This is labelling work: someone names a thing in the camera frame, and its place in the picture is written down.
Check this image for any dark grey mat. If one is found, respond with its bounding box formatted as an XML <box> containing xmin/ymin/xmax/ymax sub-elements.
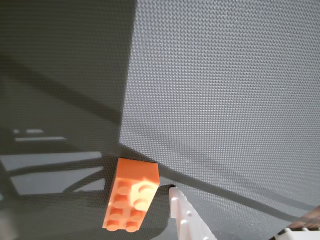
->
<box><xmin>0</xmin><ymin>0</ymin><xmax>320</xmax><ymax>240</ymax></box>

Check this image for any orange lego block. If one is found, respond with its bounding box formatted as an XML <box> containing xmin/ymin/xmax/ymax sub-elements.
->
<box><xmin>101</xmin><ymin>157</ymin><xmax>160</xmax><ymax>233</ymax></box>

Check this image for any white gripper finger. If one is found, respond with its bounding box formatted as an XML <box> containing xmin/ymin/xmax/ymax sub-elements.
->
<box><xmin>168</xmin><ymin>186</ymin><xmax>218</xmax><ymax>240</ymax></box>

